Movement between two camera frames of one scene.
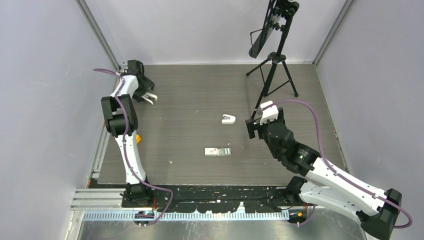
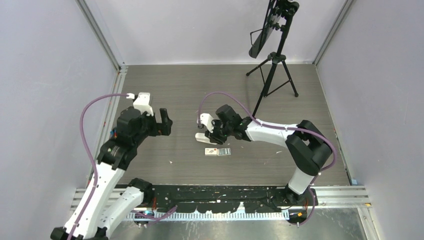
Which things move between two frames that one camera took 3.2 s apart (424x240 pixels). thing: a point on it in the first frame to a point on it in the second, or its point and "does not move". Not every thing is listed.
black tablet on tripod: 280,14 does not move
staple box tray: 224,151 does not move
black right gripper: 252,125 to 213,136
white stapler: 150,97 to 201,137
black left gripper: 148,86 to 159,128
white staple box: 210,151 does not move
